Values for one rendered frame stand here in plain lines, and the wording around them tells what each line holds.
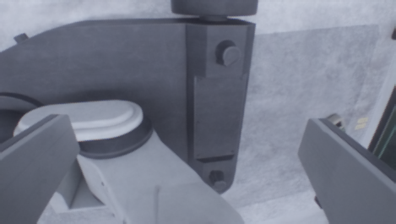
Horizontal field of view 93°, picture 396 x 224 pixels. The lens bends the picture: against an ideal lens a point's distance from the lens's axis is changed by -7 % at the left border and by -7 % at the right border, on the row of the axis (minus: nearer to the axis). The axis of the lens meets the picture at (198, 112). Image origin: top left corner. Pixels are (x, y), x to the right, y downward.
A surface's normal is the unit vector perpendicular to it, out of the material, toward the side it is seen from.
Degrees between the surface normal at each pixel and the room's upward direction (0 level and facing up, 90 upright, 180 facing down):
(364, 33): 0
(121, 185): 90
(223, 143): 0
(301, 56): 0
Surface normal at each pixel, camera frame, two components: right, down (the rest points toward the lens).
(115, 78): 0.18, 0.49
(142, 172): 0.01, -0.87
